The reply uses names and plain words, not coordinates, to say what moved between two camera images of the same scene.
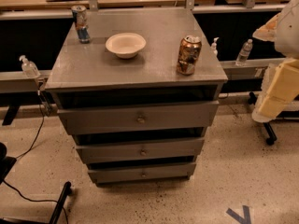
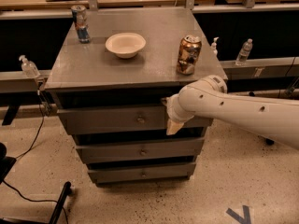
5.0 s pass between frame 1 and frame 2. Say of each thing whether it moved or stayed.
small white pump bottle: stayed
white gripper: moved
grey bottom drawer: stayed
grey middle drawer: stayed
